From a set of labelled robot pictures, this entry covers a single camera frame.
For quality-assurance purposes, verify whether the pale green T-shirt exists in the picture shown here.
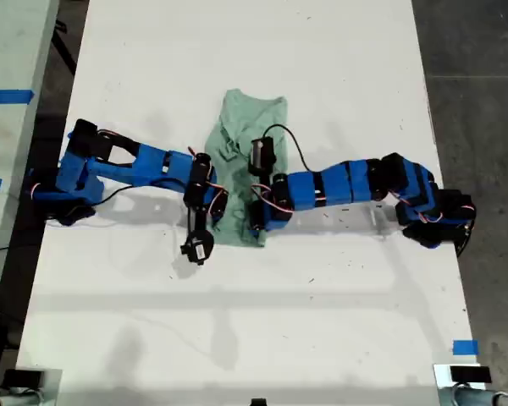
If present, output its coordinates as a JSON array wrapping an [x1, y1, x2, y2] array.
[[203, 87, 290, 249]]

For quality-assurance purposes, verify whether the long blue tape strip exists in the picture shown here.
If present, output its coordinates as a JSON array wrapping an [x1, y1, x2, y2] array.
[[0, 89, 36, 105]]

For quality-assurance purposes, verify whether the small black box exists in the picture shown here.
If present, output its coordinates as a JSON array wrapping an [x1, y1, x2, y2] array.
[[3, 369, 44, 388], [450, 365, 492, 384]]

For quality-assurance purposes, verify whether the pale grey tube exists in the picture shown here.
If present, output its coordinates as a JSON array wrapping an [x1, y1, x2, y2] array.
[[0, 391, 46, 406], [439, 384, 508, 406]]

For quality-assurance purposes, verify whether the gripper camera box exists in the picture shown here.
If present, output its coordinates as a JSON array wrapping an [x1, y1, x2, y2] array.
[[247, 135, 278, 175], [179, 235, 217, 267]]

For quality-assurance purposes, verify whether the gripper camera cable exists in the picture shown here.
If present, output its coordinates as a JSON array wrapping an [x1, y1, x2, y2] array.
[[262, 123, 323, 173], [93, 184, 154, 206]]

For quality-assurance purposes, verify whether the black arm base cable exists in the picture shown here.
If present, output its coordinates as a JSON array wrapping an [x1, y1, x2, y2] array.
[[456, 215, 478, 258]]

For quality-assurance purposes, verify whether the white metal bracket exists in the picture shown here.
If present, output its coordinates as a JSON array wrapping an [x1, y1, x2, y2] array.
[[433, 363, 488, 406]]

